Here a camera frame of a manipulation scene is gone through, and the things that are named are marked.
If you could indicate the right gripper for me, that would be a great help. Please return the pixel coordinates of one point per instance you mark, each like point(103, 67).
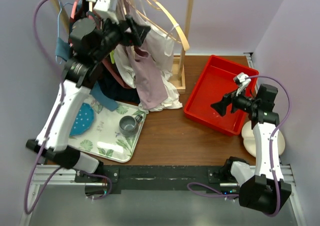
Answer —
point(221, 107)

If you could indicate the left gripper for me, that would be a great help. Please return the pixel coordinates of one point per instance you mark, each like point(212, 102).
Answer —
point(136, 35)

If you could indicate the white tank top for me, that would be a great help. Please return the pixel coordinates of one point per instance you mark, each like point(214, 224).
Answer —
point(160, 42)

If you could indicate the wooden hanger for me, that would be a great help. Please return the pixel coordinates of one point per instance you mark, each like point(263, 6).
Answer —
point(177, 33)

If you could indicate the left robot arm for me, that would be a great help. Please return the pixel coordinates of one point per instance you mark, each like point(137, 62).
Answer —
point(91, 45)

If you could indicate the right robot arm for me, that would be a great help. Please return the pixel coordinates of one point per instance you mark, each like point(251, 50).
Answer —
point(264, 189)

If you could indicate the green hanger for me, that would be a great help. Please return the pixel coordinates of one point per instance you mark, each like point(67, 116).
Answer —
point(111, 55)

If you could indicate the mauve tank top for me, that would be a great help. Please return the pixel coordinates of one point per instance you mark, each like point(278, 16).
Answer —
point(139, 71)

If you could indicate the pink hanger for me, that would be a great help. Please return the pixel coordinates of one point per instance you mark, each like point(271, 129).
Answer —
point(71, 19)

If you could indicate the teal tank top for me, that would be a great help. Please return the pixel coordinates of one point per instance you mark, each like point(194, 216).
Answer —
point(106, 102)

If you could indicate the white hanging garment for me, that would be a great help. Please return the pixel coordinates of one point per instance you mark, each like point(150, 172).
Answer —
point(172, 102)

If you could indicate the red plastic bin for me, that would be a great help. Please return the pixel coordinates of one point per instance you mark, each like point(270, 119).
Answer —
point(216, 80)

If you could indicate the cream divided plate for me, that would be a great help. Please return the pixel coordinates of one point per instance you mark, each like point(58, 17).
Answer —
point(249, 140)

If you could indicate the wooden clothes rack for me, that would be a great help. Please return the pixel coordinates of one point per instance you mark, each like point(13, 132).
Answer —
point(178, 77)

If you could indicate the blue polka dot plate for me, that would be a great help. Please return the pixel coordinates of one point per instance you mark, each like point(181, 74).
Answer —
point(83, 121)

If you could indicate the floral serving tray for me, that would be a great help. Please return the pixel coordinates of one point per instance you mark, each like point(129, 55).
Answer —
point(104, 139)

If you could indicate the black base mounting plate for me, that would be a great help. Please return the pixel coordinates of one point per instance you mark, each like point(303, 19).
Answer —
point(165, 177)

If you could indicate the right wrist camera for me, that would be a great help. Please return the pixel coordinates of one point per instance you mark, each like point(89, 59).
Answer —
point(242, 80)

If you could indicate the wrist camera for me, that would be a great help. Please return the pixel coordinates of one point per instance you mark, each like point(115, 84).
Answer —
point(242, 80)
point(106, 9)

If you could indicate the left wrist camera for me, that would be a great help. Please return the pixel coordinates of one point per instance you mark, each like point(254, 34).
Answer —
point(106, 9)

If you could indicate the light blue wire hanger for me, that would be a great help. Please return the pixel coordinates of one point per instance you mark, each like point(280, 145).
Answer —
point(62, 49)

